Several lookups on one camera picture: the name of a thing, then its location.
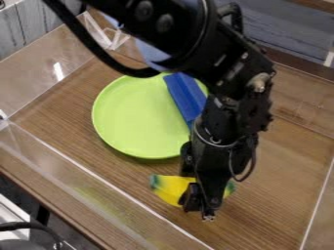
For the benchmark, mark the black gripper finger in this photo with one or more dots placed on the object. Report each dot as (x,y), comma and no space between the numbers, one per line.
(190,199)

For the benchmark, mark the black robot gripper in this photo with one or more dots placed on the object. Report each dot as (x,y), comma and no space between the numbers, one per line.
(219,154)

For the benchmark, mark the yellow toy banana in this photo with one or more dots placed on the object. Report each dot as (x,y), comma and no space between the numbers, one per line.
(173,188)

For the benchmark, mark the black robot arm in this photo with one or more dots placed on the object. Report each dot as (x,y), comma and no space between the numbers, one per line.
(194,37)

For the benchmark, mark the green round plate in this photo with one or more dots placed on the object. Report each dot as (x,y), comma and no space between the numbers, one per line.
(135,118)

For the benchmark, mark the blue star-shaped block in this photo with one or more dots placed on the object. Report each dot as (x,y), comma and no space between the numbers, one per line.
(187,95)

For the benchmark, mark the clear acrylic tray wall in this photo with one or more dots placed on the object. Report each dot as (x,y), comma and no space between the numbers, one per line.
(107,215)

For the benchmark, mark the clear acrylic corner bracket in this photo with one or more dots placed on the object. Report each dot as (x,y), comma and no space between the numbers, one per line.
(110,38)

